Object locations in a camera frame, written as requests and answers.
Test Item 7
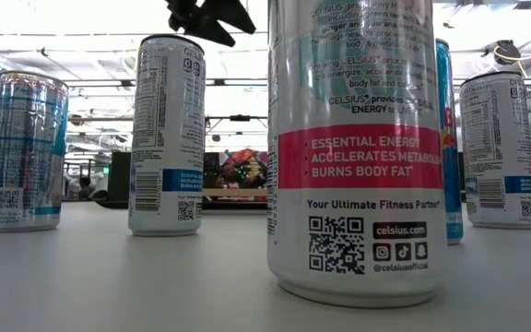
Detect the silver blue Red Bull can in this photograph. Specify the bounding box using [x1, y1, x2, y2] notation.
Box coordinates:
[434, 39, 465, 246]
[0, 70, 70, 233]

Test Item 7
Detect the black box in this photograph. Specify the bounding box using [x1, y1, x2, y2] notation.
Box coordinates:
[108, 150, 132, 203]

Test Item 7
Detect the black ceiling cable reel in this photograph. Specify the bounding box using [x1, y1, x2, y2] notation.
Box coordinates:
[493, 40, 523, 65]

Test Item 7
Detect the white Celsius can pink band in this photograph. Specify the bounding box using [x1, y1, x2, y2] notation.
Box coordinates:
[266, 0, 449, 309]

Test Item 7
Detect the wooden shelf board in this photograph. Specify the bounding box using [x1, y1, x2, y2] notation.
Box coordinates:
[202, 187, 269, 199]

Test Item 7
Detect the black metal table frame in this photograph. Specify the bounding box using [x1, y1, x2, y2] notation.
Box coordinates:
[92, 196, 269, 212]

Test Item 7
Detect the white Celsius can blue band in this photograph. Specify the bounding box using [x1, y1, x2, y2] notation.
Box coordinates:
[458, 71, 531, 231]
[127, 34, 207, 238]

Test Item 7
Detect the colourful patterned box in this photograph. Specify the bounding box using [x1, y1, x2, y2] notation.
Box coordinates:
[218, 147, 269, 190]

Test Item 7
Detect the person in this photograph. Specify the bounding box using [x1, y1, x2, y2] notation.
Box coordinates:
[77, 176, 95, 202]

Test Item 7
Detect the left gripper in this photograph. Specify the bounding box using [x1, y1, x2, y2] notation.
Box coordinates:
[165, 0, 257, 49]

